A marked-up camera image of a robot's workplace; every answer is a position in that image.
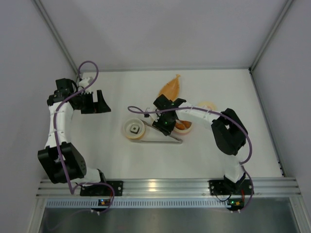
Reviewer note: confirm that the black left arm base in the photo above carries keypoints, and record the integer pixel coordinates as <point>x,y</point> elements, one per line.
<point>97,190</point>

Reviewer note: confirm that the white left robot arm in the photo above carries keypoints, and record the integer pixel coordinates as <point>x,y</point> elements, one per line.
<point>60,159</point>

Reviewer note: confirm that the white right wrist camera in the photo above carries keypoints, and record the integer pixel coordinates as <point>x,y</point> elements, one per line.
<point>151,116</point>

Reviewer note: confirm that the cream bowl pink base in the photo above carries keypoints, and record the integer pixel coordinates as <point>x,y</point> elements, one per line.
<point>184,132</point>

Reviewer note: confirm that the left aluminium frame post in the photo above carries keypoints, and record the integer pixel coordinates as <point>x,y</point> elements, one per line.
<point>39,6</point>

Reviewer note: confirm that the metal serving tongs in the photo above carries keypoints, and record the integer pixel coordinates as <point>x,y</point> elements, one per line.
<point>154,136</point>

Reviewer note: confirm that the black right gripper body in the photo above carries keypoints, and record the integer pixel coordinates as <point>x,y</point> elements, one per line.
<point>163,126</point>

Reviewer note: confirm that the aluminium mounting rail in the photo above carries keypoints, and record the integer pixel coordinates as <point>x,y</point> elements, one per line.
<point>177,188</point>

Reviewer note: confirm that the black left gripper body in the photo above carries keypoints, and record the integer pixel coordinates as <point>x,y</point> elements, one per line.
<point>90,103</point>

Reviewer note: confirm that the aluminium frame post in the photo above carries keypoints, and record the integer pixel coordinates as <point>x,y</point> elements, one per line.
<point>39,6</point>
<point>280,17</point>

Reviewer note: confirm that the black white sushi piece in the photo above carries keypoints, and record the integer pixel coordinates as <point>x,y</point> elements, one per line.
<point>134,128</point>

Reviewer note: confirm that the grey slotted cable duct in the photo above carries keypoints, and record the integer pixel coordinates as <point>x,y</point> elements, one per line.
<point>138,203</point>

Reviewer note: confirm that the cream lid pink smiley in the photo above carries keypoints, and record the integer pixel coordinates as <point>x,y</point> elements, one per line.
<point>207,105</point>

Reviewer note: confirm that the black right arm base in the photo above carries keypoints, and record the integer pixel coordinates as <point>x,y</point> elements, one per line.
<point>221,188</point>

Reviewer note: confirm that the right aluminium frame post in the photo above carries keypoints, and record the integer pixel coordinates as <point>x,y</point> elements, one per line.
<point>280,17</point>

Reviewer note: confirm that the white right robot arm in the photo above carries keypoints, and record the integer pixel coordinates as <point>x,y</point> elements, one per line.
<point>228,131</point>

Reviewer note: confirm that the cream bowl orange base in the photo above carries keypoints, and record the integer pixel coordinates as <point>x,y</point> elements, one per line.
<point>127,125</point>

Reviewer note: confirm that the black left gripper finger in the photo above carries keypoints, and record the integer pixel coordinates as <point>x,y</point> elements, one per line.
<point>88,104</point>
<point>101,105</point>

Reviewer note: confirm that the orange boat-shaped dish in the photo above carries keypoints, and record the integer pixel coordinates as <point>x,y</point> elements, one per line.
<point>171,89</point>

